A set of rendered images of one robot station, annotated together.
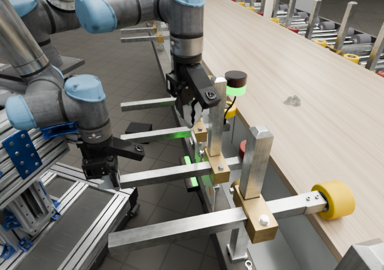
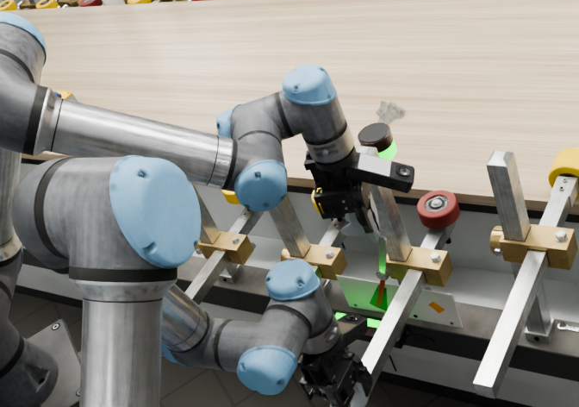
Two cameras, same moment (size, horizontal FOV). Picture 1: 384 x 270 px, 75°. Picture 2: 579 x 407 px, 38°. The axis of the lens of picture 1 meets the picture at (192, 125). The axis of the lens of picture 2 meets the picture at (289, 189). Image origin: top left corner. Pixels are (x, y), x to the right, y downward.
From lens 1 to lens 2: 0.96 m
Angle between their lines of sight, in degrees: 26
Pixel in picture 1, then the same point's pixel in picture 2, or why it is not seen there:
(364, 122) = (490, 69)
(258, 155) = (513, 181)
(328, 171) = (532, 154)
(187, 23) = (336, 118)
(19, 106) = (274, 355)
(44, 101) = (285, 328)
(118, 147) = (345, 332)
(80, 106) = (314, 301)
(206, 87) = (389, 168)
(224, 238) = not seen: hidden behind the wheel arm
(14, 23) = not seen: hidden behind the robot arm
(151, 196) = not seen: outside the picture
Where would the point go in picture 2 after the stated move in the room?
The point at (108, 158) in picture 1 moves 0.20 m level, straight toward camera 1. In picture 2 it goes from (346, 357) to (468, 361)
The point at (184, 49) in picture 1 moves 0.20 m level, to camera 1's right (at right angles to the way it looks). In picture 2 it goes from (344, 147) to (415, 74)
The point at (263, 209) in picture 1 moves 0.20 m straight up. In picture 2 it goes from (547, 230) to (528, 140)
